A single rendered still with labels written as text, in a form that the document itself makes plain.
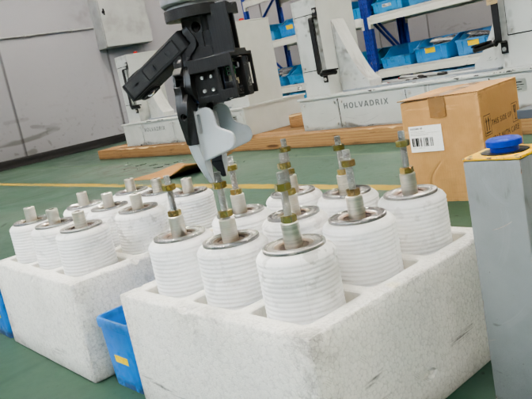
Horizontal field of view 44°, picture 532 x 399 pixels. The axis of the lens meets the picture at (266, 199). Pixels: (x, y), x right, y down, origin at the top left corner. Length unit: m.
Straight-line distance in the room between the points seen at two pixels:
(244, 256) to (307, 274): 0.12
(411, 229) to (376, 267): 0.11
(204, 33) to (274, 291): 0.32
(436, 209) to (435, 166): 1.01
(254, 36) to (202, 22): 3.52
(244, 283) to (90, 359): 0.42
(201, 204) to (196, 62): 0.53
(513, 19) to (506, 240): 2.28
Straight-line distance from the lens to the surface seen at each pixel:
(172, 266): 0.92
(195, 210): 1.28
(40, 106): 7.42
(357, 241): 0.81
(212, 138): 0.80
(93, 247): 1.17
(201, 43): 0.81
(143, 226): 1.22
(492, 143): 0.78
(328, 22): 3.76
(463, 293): 0.92
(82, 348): 1.18
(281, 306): 0.75
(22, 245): 1.40
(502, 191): 0.78
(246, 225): 0.98
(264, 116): 4.29
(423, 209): 0.90
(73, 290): 1.14
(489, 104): 1.90
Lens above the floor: 0.45
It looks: 11 degrees down
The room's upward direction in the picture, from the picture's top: 11 degrees counter-clockwise
